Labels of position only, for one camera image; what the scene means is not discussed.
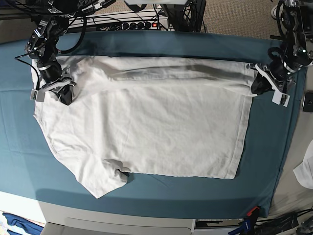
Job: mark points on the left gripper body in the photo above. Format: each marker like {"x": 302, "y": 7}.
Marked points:
{"x": 279, "y": 72}

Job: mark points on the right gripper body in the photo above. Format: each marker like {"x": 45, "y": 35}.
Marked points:
{"x": 56, "y": 79}

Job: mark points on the white T-shirt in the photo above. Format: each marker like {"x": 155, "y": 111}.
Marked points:
{"x": 166, "y": 116}

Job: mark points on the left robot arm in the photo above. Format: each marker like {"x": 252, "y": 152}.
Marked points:
{"x": 294, "y": 20}

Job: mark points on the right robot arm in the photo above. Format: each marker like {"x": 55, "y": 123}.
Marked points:
{"x": 41, "y": 48}

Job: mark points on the small grey device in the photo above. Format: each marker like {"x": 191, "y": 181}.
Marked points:
{"x": 307, "y": 106}

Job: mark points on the teal table cloth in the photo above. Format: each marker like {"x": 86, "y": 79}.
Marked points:
{"x": 28, "y": 168}

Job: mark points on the white cloth right edge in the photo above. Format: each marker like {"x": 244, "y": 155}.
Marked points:
{"x": 304, "y": 171}

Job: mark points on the black power strip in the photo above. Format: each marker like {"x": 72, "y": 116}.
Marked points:
{"x": 136, "y": 26}

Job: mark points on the white storage bin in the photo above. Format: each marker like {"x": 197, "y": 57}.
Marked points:
{"x": 84, "y": 227}

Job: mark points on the orange black clamp bottom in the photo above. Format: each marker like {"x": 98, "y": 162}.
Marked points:
{"x": 254, "y": 213}

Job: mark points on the blue cloth bottom left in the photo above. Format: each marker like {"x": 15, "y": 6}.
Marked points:
{"x": 11, "y": 224}

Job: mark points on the blue clamp bottom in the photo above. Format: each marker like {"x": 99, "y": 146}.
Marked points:
{"x": 246, "y": 228}

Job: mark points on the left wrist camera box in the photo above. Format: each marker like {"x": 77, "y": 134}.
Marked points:
{"x": 280, "y": 98}

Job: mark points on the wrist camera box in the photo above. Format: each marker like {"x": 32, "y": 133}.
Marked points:
{"x": 280, "y": 98}
{"x": 37, "y": 95}

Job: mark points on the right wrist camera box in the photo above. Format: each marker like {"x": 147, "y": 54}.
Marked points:
{"x": 37, "y": 95}

